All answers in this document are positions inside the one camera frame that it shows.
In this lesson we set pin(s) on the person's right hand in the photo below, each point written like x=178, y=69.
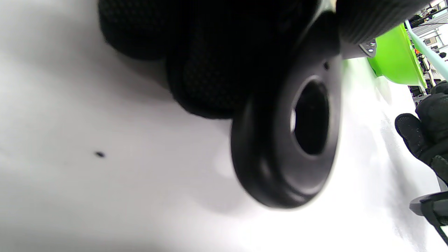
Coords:
x=434, y=122

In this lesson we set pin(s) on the person's left hand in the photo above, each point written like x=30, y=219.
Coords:
x=210, y=52

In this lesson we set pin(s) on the light blue dessert spatula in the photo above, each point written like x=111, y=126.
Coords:
x=430, y=52

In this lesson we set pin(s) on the green plastic bowl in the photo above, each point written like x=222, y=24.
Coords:
x=395, y=59

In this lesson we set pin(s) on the black cast iron frying pan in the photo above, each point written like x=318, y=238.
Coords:
x=266, y=168

